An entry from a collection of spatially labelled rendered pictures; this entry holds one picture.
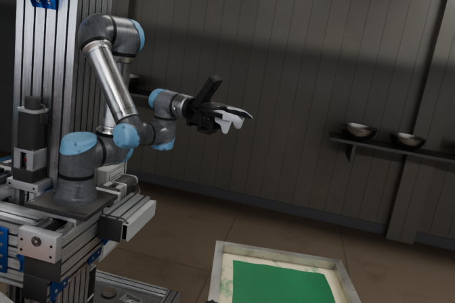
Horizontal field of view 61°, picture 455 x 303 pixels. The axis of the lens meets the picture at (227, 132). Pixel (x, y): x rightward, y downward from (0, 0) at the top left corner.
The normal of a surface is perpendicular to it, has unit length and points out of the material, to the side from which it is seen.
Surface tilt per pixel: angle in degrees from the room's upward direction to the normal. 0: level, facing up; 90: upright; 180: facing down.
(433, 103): 90
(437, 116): 90
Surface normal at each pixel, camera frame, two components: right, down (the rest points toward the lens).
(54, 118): -0.20, 0.18
